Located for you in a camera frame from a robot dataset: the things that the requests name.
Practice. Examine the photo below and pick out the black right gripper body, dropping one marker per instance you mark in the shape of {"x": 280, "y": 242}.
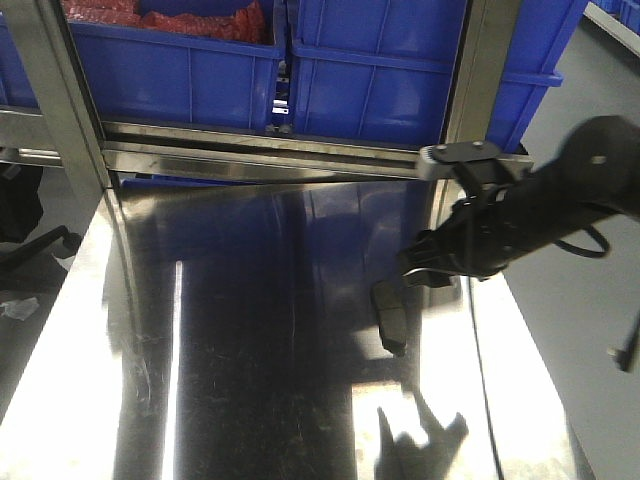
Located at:
{"x": 488, "y": 229}

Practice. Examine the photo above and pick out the grey brake pad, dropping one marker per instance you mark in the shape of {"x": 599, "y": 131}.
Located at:
{"x": 391, "y": 318}

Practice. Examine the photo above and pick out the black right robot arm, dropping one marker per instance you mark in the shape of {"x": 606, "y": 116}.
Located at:
{"x": 595, "y": 176}

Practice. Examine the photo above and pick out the right blue plastic bin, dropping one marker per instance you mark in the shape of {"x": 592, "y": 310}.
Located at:
{"x": 381, "y": 70}

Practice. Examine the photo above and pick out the blue plastic bin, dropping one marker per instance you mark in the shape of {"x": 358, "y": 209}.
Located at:
{"x": 381, "y": 70}
{"x": 159, "y": 76}

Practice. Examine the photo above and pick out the red plastic bags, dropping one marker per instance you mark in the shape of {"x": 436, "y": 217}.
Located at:
{"x": 247, "y": 24}

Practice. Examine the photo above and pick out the left blue plastic bin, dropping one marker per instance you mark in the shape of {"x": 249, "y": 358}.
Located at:
{"x": 159, "y": 76}

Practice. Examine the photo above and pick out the black office chair base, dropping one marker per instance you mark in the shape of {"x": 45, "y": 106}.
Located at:
{"x": 22, "y": 269}

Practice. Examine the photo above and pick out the crumpled white paper scrap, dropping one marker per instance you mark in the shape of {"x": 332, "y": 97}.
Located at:
{"x": 19, "y": 309}

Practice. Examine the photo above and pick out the far left blue bin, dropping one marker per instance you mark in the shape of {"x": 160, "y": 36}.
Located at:
{"x": 16, "y": 90}

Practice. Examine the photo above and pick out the stainless steel rack frame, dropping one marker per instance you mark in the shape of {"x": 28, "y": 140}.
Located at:
{"x": 67, "y": 131}

